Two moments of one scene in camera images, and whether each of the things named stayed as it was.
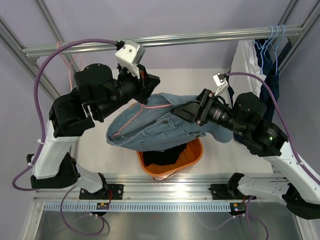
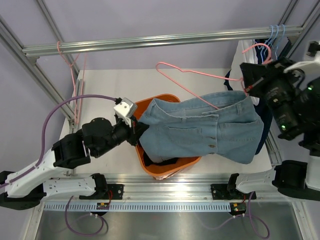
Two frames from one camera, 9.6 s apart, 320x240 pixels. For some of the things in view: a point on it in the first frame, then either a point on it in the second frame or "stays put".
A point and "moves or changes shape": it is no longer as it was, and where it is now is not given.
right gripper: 196,111 -> 256,76
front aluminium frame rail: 137,188 stays put
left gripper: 145,85 -> 134,132
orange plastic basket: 192,154 -> 165,170
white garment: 245,60 stays put
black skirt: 168,156 moves or changes shape
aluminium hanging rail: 28,48 stays put
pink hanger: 141,105 -> 228,79
